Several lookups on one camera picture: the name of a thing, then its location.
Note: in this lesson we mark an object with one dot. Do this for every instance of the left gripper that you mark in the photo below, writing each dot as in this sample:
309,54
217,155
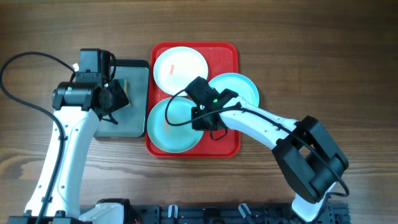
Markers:
121,98

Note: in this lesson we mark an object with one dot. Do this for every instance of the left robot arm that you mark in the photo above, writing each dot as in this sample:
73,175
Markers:
79,107

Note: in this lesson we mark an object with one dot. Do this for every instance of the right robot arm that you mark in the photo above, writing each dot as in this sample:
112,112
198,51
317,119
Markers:
310,160

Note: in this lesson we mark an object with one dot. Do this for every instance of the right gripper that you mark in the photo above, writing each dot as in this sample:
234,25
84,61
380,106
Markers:
197,124

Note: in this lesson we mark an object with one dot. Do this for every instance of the green yellow sponge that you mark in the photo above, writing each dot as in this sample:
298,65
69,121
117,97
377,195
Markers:
124,84

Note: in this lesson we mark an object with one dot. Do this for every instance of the black tray with water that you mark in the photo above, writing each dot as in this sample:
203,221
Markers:
131,118

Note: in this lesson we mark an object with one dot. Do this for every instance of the red plastic tray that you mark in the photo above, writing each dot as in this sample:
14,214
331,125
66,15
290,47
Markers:
221,57

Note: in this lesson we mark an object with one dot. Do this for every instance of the white round plate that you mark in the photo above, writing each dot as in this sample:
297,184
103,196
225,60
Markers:
175,68

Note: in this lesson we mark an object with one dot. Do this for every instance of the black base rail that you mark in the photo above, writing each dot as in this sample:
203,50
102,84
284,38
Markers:
269,213

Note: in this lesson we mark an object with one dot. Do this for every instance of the teal plate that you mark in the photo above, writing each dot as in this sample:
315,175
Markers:
238,83
174,139

